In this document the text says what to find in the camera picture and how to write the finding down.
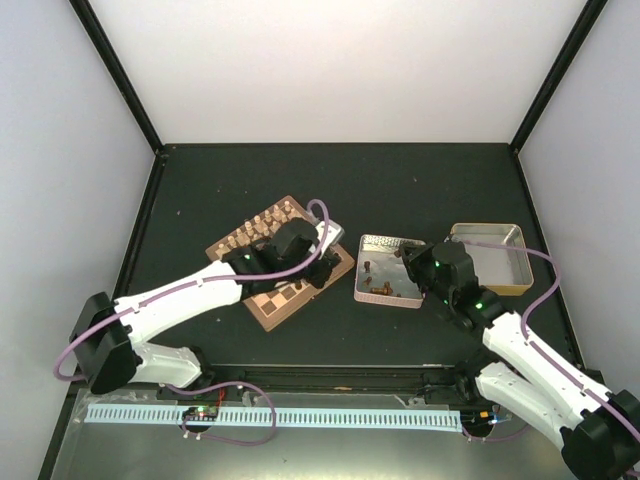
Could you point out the light blue cable duct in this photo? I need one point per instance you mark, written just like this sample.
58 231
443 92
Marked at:
325 418

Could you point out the gold metal tin lid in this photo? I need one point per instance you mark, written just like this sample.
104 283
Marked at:
498 262

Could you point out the pink metal tin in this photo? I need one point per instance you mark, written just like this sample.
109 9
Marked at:
385 249

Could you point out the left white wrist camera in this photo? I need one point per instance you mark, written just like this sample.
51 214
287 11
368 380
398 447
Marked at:
327 235

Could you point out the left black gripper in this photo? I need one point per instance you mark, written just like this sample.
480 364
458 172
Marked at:
317 279

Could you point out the white chess pieces group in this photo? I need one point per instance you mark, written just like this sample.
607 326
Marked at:
262 225

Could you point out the black frame post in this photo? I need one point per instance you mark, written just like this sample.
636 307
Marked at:
89 20
570 48

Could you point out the black frame post left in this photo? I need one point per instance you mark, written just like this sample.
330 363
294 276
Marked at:
89 20

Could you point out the black frame post right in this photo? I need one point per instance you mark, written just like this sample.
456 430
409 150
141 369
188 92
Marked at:
570 48

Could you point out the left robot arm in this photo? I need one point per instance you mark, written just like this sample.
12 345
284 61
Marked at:
112 340

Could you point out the wooden chess board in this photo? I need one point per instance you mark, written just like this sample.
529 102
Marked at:
272 308

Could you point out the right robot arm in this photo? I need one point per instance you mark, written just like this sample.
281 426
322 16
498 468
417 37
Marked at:
595 429

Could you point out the pile of dark chess pieces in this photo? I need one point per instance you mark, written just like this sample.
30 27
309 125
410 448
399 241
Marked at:
378 279

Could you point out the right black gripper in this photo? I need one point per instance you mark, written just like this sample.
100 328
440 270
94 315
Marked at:
414 259

